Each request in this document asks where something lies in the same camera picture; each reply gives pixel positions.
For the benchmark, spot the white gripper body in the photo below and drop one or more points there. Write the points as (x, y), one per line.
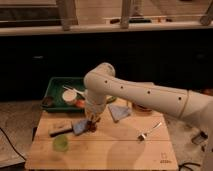
(93, 110)

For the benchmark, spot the dark purple grapes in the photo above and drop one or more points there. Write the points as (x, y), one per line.
(91, 126)

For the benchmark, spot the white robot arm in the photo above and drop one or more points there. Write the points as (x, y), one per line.
(194, 108)

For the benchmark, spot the green plastic cup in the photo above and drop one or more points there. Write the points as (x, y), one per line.
(60, 143)

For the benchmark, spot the blue sponge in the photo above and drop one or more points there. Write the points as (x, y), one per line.
(80, 127)

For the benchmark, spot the orange fruit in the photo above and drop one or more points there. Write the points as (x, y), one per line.
(80, 103)

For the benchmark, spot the green vegetable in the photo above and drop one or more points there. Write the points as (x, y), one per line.
(111, 99)

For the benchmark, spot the blue folded cloth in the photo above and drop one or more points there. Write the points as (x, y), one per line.
(119, 112)

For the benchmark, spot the white plastic spoon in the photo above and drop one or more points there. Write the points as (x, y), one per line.
(71, 88)

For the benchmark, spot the white round bowl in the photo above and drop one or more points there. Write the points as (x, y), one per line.
(69, 97)

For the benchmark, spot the green plastic tray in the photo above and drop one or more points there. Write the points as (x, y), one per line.
(55, 89)

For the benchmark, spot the brown bowl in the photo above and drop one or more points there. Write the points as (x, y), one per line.
(141, 108)

